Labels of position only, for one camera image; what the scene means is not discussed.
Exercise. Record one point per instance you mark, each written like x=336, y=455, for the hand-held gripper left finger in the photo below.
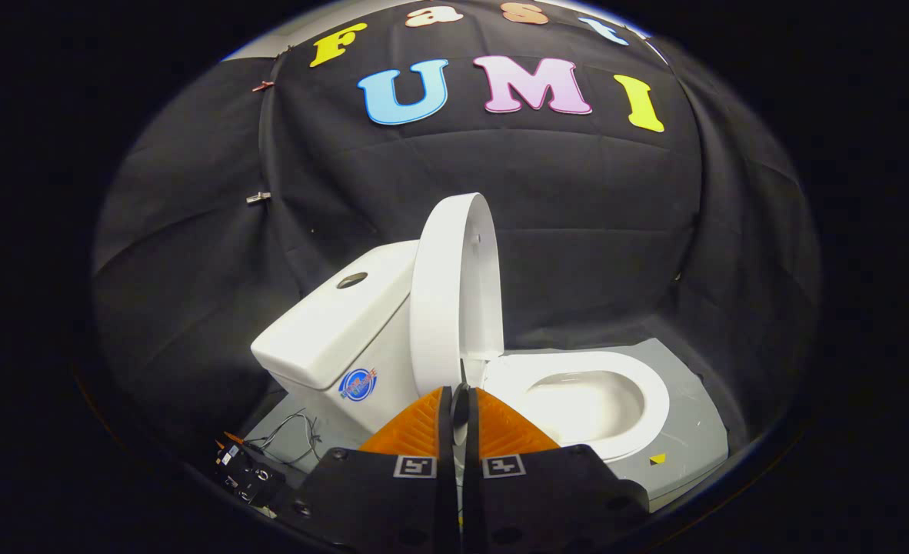
x=377, y=500

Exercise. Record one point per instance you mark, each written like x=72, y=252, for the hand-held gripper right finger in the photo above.
x=547, y=500

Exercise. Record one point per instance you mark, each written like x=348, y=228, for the white toilet seat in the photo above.
x=649, y=388

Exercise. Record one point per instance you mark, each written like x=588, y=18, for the white ceramic toilet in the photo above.
x=324, y=331

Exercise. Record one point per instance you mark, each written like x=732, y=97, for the small yellow black tape piece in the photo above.
x=657, y=458

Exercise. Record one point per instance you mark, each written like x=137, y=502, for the small dark electronic box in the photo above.
x=251, y=473

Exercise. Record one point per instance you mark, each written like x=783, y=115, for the grey base platform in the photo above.
x=693, y=431

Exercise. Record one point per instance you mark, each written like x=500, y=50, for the black backdrop cloth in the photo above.
x=577, y=231

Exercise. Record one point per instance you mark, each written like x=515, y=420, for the small metal clip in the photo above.
x=258, y=198

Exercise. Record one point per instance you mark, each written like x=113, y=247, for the small orange clip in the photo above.
x=262, y=86

